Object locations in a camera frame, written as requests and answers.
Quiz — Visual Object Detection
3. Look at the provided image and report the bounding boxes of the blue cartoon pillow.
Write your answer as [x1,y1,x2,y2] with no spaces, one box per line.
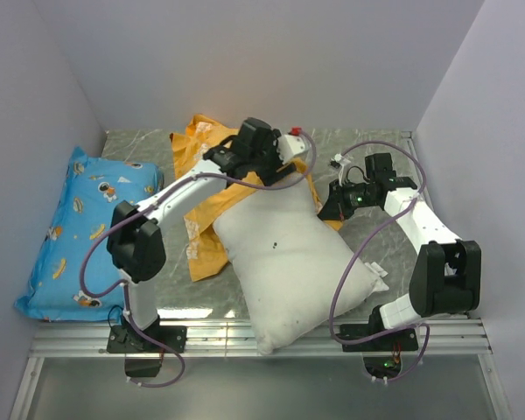
[14,147,164,322]

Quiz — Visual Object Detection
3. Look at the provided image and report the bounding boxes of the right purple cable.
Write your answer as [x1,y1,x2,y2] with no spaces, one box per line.
[327,141,431,383]

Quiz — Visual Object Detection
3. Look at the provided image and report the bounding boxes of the orange pillowcase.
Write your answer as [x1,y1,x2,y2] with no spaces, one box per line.
[169,114,344,283]

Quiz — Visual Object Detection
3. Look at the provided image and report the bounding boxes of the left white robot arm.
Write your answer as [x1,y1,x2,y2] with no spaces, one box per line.
[107,117,314,352]

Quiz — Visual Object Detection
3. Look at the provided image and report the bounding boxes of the white pillow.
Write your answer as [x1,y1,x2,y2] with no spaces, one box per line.
[213,180,389,354]

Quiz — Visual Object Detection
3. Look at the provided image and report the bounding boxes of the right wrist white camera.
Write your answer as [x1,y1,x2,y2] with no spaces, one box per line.
[330,153,352,186]

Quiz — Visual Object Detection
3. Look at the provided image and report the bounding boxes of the aluminium mounting rail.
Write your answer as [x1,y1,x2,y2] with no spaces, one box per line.
[29,317,492,358]

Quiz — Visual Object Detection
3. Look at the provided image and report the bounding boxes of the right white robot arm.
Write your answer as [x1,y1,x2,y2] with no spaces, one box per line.
[318,153,481,350]

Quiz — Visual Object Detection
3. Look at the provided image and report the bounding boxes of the wrist white camera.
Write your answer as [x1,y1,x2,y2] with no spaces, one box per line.
[277,127,311,164]
[330,153,352,186]

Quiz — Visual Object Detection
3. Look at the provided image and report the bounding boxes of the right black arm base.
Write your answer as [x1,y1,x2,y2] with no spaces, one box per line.
[336,324,419,384]

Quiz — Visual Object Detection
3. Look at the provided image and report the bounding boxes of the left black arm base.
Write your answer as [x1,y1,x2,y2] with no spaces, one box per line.
[106,324,187,379]

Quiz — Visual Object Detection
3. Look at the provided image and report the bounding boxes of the purple cable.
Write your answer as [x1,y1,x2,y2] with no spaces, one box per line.
[327,141,431,383]
[79,129,319,389]

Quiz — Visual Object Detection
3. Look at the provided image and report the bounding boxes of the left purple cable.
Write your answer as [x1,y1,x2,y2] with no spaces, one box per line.
[79,129,319,389]

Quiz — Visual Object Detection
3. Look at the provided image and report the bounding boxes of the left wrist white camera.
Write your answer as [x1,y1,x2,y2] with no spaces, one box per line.
[277,127,311,164]

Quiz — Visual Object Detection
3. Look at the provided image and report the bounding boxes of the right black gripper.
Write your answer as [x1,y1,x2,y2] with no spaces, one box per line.
[317,178,377,221]

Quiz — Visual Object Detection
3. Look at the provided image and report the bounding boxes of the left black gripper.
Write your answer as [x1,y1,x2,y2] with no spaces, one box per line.
[250,130,298,187]

